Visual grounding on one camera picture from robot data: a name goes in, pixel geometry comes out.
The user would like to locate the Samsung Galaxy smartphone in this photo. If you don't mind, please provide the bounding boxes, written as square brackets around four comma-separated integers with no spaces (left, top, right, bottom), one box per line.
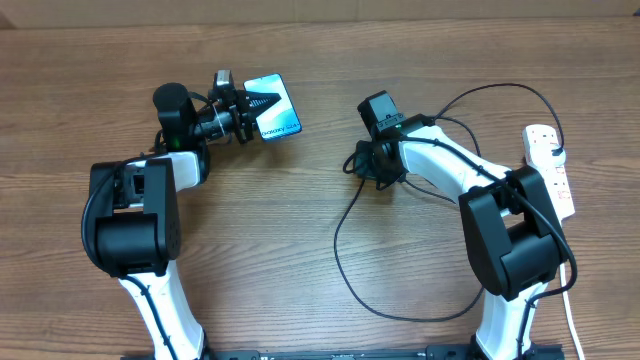
[244,73,302,141]

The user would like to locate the black USB charging cable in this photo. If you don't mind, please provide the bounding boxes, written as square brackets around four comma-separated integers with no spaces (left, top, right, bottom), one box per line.
[333,82,566,323]

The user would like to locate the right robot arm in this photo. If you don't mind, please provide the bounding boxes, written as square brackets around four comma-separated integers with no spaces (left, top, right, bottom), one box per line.
[343,91,577,359]

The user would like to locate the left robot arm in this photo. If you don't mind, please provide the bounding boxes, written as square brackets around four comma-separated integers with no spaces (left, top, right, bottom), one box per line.
[81,81,294,359]

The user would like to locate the white USB charger plug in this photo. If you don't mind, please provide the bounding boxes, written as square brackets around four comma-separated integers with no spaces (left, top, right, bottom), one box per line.
[526,144,567,171]

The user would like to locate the white power strip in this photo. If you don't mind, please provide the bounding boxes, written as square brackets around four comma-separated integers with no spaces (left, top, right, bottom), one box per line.
[522,124,575,221]

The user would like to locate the white power strip cord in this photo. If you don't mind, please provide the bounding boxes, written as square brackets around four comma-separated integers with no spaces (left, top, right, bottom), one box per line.
[558,262,586,360]

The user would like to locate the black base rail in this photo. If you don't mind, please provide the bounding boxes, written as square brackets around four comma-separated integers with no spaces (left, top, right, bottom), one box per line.
[119,342,566,360]

